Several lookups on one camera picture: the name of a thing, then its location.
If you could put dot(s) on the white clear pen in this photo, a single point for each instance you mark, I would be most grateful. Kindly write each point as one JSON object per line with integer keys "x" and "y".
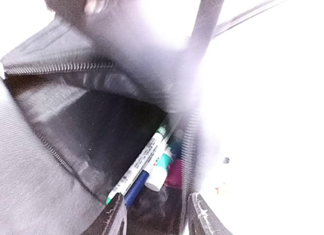
{"x": 138, "y": 165}

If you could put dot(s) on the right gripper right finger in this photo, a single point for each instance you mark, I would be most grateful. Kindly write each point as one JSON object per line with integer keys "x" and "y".
{"x": 201, "y": 218}

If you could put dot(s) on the white glue stick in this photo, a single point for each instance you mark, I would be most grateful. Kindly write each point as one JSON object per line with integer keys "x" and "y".
{"x": 159, "y": 171}

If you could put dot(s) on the blue cap white marker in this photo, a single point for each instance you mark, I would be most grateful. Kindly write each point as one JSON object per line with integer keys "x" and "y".
{"x": 136, "y": 188}

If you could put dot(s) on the black student backpack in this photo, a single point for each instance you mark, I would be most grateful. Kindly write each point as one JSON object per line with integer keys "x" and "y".
{"x": 81, "y": 99}

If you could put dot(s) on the pink cap black marker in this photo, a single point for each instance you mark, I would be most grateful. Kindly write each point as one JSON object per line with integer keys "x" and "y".
{"x": 174, "y": 176}

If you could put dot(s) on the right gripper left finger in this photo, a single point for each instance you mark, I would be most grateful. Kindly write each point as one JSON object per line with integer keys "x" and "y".
{"x": 112, "y": 220}

